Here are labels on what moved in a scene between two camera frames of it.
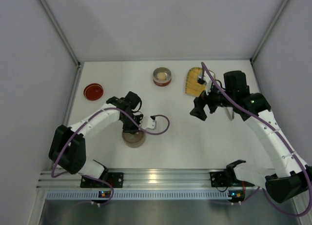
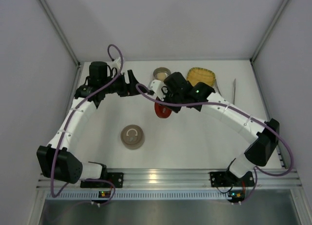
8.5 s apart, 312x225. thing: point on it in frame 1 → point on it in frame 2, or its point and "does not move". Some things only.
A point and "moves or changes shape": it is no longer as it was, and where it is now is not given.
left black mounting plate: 116,179 does not move
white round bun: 161,76 does not move
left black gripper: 131,128 → 124,84
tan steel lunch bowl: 134,145 moves or changes shape
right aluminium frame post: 253,58 does not move
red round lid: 93,92 moves or changes shape
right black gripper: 205,101 → 167,98
